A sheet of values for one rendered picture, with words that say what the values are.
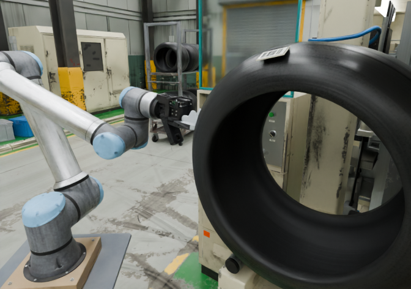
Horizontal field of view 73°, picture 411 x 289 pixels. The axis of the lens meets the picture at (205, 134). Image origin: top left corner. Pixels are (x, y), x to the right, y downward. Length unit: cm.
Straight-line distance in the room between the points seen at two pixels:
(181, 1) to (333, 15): 1105
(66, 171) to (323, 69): 108
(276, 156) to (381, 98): 100
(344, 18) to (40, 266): 133
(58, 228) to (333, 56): 108
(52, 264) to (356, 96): 116
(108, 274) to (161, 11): 1156
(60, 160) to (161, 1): 1136
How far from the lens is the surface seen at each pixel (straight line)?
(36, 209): 122
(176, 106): 86
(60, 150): 131
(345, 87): 54
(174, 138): 92
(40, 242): 126
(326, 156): 100
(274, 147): 147
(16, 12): 933
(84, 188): 133
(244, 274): 89
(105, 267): 137
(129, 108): 102
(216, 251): 193
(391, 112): 54
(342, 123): 96
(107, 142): 92
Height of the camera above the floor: 147
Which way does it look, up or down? 16 degrees down
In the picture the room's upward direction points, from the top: straight up
